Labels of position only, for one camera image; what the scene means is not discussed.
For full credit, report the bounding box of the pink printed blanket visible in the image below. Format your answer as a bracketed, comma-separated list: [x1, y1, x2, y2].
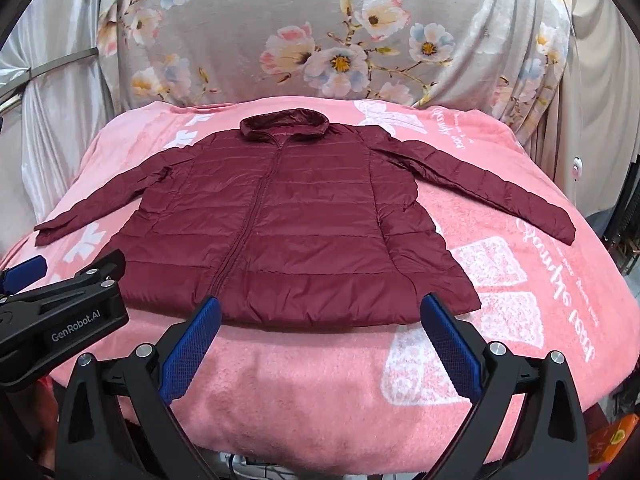
[0, 97, 640, 476]

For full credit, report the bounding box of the silver satin curtain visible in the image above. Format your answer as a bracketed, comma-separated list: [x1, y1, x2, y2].
[0, 0, 127, 256]

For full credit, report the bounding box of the grey floral cloth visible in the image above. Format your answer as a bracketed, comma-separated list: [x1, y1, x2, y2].
[97, 0, 576, 147]

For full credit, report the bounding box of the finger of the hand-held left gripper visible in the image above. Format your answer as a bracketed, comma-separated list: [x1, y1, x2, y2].
[30, 249, 127, 306]
[0, 255, 48, 293]

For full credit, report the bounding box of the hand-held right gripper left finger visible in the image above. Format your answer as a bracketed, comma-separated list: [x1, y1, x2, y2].
[55, 296, 223, 480]

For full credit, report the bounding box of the beige curtain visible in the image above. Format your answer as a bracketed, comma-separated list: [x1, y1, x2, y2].
[559, 5, 640, 223]

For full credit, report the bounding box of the orange packet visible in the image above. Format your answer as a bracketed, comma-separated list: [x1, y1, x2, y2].
[587, 419, 635, 462]

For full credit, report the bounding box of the grey strap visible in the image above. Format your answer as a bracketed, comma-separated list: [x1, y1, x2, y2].
[26, 46, 101, 82]

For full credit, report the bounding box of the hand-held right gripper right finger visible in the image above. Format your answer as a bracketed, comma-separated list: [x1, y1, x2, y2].
[420, 292, 591, 480]

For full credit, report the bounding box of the maroon puffer jacket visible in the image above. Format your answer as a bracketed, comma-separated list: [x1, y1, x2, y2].
[34, 112, 577, 328]

